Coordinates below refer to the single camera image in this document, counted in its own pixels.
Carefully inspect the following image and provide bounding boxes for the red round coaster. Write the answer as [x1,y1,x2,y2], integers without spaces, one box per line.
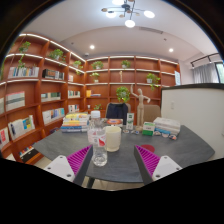
[141,144,155,153]

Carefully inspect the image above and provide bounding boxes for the tall green white carton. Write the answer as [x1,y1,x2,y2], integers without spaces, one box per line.
[126,113,134,130]

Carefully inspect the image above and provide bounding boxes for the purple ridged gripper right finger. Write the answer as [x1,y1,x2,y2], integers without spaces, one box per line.
[134,145,181,185]

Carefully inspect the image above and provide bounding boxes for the grey window curtain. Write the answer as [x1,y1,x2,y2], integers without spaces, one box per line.
[193,63,219,83]

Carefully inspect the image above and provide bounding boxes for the wooden artist mannequin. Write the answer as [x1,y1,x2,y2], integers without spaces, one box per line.
[130,85,151,127]

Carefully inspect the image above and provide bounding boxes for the tan chair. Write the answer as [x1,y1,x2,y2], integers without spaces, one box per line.
[144,105,161,122]

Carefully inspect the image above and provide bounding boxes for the clear plastic water bottle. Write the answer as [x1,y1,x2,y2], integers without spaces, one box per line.
[87,110,107,167]

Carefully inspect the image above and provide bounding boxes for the ceiling chandelier lamp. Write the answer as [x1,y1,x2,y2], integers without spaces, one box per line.
[101,0,155,28]

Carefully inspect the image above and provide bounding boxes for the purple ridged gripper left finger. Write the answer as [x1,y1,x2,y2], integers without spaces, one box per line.
[44,145,93,186]

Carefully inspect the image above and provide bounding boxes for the orange round dish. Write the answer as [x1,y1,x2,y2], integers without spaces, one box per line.
[106,119,123,126]

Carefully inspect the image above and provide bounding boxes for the stack of books left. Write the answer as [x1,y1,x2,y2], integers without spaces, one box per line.
[61,113,89,133]

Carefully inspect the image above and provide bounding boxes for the potted green plant centre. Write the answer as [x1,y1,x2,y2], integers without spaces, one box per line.
[116,86,130,103]

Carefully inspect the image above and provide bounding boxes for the cream white cup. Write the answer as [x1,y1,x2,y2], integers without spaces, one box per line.
[105,126,121,152]

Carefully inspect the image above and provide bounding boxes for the wooden bookshelf wall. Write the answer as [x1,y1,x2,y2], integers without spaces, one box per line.
[0,33,180,164]

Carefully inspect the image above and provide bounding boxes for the stack of white books right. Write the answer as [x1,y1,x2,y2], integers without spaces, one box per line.
[154,117,180,135]

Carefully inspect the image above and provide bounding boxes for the dark blue chair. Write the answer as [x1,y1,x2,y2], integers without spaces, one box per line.
[106,103,128,124]

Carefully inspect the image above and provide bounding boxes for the green and white box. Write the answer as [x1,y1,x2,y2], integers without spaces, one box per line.
[142,122,155,136]

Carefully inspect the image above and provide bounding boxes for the white partition counter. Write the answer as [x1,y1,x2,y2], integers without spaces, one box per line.
[161,83,224,159]

